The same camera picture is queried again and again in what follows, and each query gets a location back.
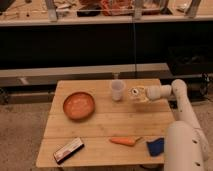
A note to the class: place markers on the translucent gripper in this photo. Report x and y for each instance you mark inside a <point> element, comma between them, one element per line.
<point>142,97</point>

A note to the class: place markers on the orange wooden bowl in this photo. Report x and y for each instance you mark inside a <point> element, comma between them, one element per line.
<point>79,105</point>

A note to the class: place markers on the long workbench shelf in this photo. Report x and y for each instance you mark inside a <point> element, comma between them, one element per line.
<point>83,12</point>

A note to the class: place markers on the small clear bottle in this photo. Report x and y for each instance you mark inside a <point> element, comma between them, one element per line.
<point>135,91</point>

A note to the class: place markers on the black and white box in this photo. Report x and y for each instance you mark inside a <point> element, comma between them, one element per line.
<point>68,150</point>

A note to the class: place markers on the blue sponge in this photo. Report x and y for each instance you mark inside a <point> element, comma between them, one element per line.
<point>156,147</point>

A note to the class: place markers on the wooden table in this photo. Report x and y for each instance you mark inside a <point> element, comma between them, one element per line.
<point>110,119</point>

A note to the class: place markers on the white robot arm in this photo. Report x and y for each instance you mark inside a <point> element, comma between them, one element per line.
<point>185,146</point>

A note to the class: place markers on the translucent plastic cup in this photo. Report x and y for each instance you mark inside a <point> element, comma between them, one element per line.
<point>117,88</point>

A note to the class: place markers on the orange carrot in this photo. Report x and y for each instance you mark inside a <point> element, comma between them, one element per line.
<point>127,141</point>

